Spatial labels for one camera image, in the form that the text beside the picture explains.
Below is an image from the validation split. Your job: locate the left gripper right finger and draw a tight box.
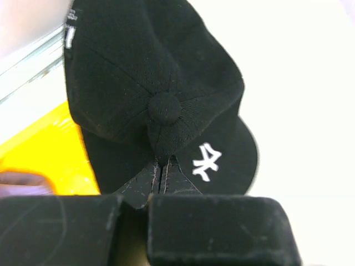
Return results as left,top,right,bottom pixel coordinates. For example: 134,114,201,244
146,157,303,266

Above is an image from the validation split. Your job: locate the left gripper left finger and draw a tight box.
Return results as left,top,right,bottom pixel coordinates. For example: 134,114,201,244
0,160,161,266

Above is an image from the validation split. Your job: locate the black cap white NY logo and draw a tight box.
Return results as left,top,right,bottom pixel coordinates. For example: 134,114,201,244
64,1,258,195

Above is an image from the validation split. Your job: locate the lavender cap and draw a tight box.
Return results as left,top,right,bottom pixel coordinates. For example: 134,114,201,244
1,172,54,198

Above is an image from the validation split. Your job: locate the yellow plastic tray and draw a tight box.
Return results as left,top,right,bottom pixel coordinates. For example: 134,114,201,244
1,102,100,195

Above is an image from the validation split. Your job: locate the aluminium front rail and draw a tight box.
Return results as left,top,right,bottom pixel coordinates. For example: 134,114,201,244
1,25,64,103

